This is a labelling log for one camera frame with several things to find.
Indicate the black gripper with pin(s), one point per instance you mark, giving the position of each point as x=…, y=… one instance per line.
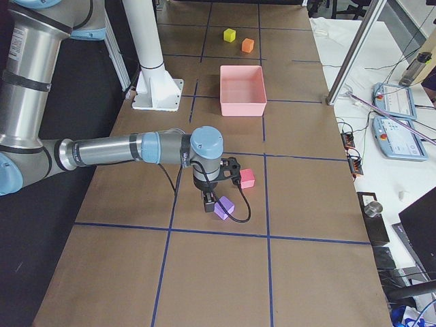
x=205, y=186

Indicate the purple foam block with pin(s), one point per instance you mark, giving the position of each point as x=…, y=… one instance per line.
x=223, y=207

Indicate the red foam block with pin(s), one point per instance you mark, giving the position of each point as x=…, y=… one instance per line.
x=247, y=178

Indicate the orange foam block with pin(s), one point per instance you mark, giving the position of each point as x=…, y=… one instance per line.
x=247, y=45

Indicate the yellow foam block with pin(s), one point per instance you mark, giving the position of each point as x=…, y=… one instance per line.
x=229, y=35

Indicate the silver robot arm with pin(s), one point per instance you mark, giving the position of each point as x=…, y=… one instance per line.
x=27, y=157

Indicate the pink plastic bin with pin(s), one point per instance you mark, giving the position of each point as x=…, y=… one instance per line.
x=242, y=91

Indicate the lower orange power strip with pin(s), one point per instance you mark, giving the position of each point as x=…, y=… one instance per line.
x=355, y=165

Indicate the orange power strip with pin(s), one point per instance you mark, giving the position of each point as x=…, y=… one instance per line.
x=355, y=165
x=348, y=140

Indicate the upper orange power strip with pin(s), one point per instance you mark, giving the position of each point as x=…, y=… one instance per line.
x=348, y=140

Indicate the silver metal cylinder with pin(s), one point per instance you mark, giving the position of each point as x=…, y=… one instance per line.
x=373, y=209

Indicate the black box on table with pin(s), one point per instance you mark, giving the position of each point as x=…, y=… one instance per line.
x=375, y=226

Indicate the lower teach pendant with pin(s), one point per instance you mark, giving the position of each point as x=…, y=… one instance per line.
x=396, y=141

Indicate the teach pendant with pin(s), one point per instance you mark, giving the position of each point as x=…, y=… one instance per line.
x=395, y=99
x=396, y=141

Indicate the upper teach pendant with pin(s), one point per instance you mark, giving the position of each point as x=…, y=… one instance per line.
x=395, y=99

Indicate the grey water bottle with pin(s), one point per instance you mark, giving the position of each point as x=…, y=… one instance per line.
x=414, y=68

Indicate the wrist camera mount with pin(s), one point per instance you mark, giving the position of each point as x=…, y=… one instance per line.
x=229, y=169

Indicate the white pedestal column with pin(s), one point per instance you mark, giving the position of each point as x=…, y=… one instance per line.
x=156, y=89

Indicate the aluminium frame post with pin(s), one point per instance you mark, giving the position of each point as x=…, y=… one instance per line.
x=373, y=12

